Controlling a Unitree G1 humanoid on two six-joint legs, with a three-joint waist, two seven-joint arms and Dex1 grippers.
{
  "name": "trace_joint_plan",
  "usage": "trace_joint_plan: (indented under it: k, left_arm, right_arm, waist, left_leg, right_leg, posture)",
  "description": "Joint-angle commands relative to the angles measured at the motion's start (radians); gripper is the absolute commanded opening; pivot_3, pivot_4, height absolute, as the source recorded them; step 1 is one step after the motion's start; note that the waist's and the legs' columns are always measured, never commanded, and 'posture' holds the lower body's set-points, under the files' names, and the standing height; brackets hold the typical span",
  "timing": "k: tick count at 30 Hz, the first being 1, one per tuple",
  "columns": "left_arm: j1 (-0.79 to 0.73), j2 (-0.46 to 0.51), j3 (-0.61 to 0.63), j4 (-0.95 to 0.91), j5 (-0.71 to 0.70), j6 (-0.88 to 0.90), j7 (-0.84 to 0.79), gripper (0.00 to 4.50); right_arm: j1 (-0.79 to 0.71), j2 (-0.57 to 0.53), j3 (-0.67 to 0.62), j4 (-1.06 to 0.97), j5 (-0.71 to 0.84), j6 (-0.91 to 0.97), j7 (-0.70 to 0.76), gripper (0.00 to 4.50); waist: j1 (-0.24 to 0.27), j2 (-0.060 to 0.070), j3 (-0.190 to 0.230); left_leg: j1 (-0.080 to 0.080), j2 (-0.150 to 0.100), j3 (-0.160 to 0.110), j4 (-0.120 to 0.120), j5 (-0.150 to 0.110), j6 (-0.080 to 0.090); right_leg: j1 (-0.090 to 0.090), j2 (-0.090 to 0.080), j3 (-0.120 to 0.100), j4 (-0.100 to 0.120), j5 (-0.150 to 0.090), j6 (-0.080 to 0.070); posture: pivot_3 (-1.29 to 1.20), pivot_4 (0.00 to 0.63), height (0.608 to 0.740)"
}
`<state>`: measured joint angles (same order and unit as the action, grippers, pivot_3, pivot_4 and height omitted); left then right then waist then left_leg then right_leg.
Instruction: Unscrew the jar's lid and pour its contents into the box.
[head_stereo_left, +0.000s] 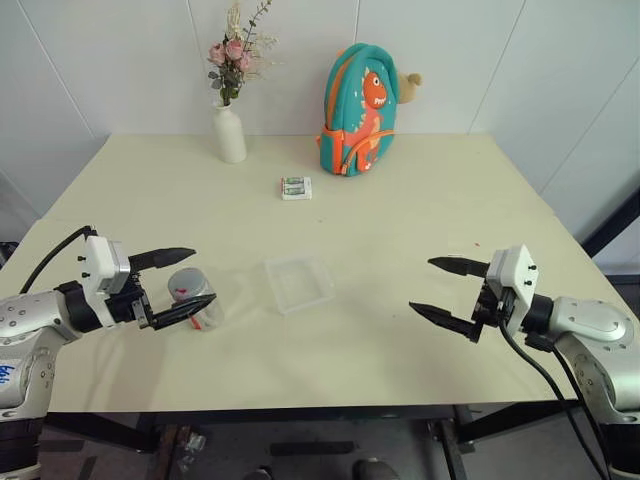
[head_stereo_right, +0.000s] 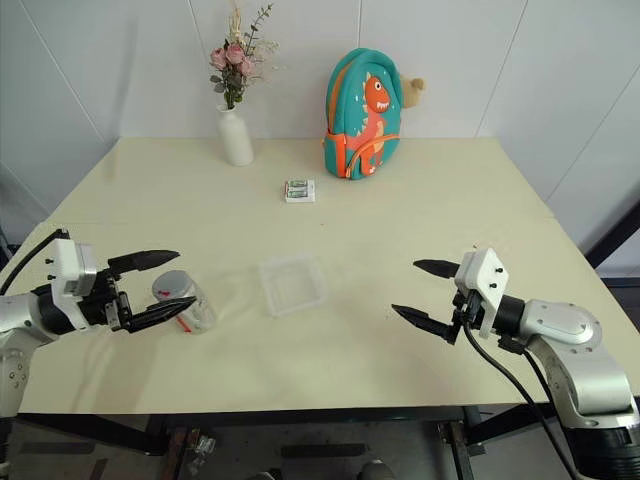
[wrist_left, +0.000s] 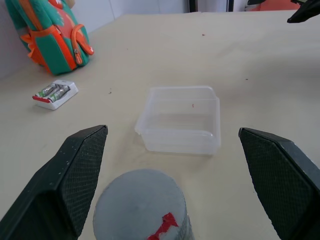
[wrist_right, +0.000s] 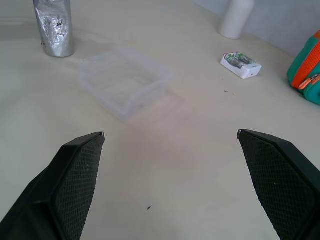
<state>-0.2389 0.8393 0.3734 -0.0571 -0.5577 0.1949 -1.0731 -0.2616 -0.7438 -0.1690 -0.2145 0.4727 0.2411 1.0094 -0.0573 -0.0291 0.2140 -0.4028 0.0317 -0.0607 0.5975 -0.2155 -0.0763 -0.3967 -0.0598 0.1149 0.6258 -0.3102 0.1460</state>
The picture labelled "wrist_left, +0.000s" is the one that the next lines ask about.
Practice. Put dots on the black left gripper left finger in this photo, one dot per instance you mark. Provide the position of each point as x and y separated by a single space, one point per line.
60 180

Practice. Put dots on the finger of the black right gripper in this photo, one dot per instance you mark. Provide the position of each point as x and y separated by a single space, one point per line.
303 12

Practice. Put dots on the teal orange dinosaur backpack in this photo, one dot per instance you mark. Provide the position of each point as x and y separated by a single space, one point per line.
53 35

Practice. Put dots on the white battery charger case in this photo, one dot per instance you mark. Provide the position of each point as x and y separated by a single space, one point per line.
56 94

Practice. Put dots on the green silver AA battery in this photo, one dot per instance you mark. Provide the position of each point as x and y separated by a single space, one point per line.
46 90
58 93

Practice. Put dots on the grey round lid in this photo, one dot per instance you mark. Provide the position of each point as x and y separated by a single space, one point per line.
142 207

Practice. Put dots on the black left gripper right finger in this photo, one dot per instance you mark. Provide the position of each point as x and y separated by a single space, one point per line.
280 180

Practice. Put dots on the clear plastic square container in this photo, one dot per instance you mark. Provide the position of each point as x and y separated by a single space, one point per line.
178 120

